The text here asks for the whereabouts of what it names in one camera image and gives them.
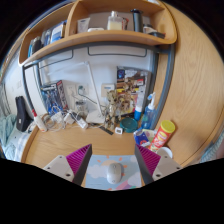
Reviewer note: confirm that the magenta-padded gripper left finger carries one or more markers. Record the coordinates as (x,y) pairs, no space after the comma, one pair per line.
(61,166)

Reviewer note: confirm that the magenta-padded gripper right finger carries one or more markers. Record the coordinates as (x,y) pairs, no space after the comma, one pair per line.
(164,166)

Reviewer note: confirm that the grey computer mouse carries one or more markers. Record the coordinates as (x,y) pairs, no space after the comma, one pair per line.
(114,173)

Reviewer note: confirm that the pastel cloud print mouse pad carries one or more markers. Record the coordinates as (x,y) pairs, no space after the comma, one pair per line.
(96,170)

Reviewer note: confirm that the white mug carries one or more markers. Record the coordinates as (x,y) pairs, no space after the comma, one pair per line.
(165,152)

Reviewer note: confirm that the red yellow-lidded chips can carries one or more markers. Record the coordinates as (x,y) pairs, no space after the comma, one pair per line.
(161,136)

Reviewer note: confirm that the blue packet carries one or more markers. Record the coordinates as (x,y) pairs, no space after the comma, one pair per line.
(141,138)

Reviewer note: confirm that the white power strip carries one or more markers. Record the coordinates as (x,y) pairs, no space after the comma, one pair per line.
(82,124)

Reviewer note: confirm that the white red-capped pump lotion bottle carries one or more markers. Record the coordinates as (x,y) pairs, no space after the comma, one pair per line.
(40,124)

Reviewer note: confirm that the white charger block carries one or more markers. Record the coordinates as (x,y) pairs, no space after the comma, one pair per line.
(69,118)

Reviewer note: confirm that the blue white checkered bedding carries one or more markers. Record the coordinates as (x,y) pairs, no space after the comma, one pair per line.
(15,143)

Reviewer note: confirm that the blue spray bottle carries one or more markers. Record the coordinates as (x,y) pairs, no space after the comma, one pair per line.
(148,116)

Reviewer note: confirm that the teal hanging towel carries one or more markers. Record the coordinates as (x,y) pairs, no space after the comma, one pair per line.
(215,148)

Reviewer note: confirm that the teal round lid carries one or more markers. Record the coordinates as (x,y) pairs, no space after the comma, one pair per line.
(128,125)

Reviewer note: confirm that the small white cube clock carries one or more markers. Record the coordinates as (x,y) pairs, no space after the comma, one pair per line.
(119,130)

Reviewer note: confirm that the white desk lamp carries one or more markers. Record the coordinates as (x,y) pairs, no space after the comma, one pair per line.
(95,117)

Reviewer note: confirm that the white blue-capped tube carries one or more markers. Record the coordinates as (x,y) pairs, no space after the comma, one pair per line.
(138,111)

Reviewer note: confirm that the black bag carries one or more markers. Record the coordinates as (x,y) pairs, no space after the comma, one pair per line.
(22,115)

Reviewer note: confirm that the teal blanket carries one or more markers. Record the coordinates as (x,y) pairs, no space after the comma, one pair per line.
(6,128)

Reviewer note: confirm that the blue robot model kit box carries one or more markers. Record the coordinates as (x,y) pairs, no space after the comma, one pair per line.
(53,96)

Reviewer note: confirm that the golden robot model figure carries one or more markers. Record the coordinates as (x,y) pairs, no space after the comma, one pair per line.
(112,110)

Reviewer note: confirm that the colourful model kit box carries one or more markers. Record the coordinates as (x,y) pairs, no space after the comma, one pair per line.
(131,80)

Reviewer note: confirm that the wooden shelf unit with items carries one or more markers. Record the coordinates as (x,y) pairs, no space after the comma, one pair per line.
(110,36)

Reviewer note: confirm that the grey metal desk frame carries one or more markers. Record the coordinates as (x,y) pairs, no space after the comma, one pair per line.
(165,86)

